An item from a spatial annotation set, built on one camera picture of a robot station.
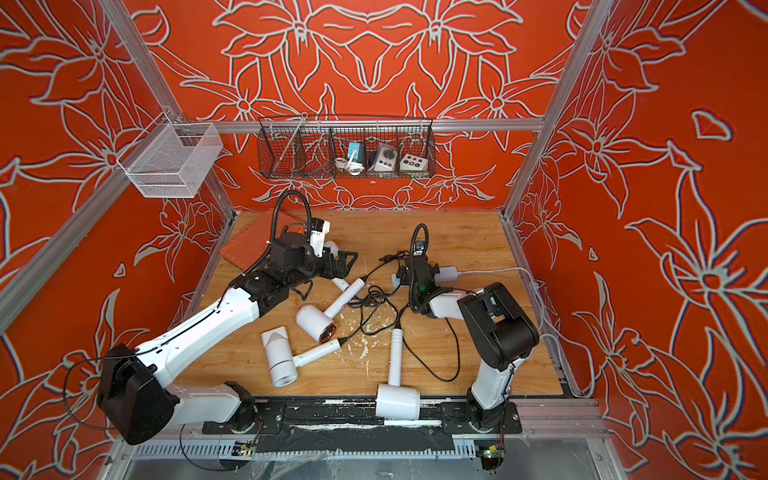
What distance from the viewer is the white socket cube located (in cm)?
94

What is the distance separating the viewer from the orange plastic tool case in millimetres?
1025

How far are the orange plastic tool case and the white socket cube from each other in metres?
0.56
